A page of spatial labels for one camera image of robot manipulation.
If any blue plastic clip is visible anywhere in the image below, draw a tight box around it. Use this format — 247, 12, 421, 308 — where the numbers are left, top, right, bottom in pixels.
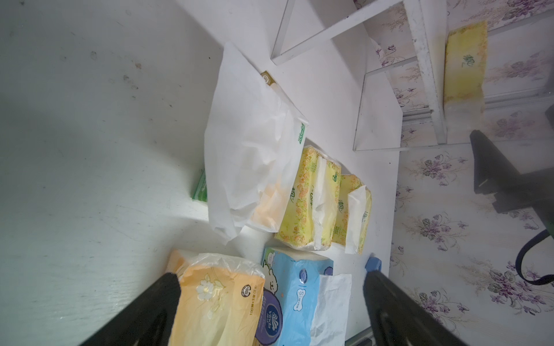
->
365, 256, 382, 272

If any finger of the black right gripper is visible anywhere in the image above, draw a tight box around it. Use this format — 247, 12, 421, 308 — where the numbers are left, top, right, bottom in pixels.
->
470, 130, 553, 212

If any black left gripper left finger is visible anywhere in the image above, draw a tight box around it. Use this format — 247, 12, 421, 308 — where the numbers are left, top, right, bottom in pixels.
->
82, 273, 181, 345

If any orange tissue pack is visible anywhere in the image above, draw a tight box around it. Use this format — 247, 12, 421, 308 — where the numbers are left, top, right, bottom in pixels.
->
166, 249, 265, 345

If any white two-tier shelf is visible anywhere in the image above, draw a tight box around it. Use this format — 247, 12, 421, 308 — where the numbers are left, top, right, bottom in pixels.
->
271, 1, 553, 151

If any yellow floral tissue pack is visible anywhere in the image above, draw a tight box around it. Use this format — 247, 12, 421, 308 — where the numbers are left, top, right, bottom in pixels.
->
275, 146, 341, 251

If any blue cartoon tissue pack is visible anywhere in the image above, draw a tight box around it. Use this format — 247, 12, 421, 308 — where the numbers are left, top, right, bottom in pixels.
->
253, 246, 352, 345

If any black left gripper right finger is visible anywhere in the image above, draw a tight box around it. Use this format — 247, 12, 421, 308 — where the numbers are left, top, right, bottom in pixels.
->
363, 271, 465, 346

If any white yellow tissue pack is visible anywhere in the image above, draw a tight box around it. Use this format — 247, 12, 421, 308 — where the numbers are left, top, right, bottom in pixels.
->
332, 174, 372, 255

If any white green tissue pack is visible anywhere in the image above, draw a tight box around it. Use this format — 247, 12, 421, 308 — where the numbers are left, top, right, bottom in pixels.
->
204, 43, 309, 242

